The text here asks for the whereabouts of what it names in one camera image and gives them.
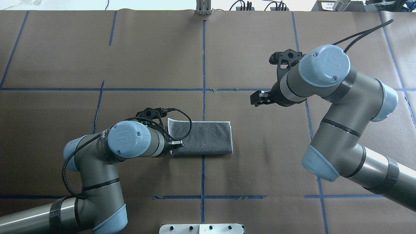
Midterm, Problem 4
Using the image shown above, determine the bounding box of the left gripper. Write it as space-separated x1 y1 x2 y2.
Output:
161 137 183 157

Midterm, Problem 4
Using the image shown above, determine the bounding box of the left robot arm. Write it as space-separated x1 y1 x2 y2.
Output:
1 117 183 234

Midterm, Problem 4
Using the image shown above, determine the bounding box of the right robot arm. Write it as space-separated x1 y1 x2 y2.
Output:
251 45 416 211

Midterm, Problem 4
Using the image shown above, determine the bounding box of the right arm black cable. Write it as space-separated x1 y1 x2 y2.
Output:
331 19 394 54

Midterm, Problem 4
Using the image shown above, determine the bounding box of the pink and grey towel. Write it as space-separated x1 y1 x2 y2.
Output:
170 121 233 156

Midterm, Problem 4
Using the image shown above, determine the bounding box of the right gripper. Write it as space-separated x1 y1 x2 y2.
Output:
251 82 293 107

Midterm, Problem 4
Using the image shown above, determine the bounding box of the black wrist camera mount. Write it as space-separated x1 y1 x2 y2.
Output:
136 108 172 131

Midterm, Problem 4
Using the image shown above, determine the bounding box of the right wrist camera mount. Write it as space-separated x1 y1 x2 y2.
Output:
269 49 305 81

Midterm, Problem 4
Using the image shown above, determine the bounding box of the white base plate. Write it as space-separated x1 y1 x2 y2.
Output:
159 223 245 234

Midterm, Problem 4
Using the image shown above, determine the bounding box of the aluminium frame post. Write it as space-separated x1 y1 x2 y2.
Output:
196 0 212 15

